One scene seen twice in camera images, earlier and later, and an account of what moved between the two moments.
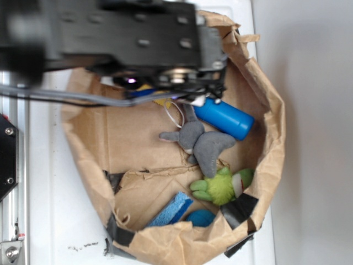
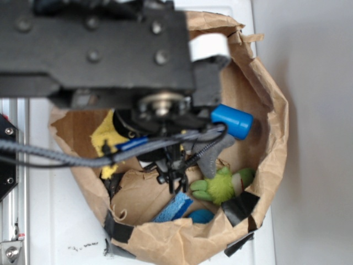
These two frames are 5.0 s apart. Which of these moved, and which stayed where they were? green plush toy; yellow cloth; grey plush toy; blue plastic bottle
Moved: yellow cloth
Stayed: blue plastic bottle; green plush toy; grey plush toy
